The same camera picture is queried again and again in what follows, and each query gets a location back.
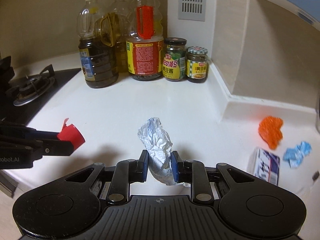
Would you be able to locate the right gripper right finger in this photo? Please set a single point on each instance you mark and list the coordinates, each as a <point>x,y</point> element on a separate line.
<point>196,174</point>

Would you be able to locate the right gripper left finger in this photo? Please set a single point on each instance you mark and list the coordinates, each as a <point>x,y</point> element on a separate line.
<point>127,172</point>

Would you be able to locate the silver foil wrapper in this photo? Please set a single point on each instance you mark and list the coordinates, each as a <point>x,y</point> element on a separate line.
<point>157,142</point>

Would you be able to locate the red plastic cap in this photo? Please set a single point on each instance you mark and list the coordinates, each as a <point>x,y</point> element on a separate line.
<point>72,134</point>

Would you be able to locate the orange mesh scrap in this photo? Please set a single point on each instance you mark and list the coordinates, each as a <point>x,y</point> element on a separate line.
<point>270,131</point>

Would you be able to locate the blue mask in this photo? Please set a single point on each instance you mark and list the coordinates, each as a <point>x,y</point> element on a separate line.
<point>295,156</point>

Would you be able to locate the black gas stove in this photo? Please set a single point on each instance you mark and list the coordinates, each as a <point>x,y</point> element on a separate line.
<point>23,98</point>

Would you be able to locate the blue white small packet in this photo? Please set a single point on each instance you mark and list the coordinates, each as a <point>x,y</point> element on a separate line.
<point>264,165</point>

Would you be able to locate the tall bean paste jar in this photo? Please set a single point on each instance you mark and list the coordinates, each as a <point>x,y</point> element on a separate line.
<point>173,66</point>

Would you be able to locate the small checkered lid jar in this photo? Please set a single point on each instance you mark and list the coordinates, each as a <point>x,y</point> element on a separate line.
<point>197,64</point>

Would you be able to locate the dark oil bottle blue label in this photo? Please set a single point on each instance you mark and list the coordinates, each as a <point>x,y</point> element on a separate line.
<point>97,39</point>

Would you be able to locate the glass pot lid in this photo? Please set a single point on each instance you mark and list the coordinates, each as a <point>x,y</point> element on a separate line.
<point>317,125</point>

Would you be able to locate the oil bottle red handle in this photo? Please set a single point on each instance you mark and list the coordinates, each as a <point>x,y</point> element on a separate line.
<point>145,41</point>

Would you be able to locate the grey wall vent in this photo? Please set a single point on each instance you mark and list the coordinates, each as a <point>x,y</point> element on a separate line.
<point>194,10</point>

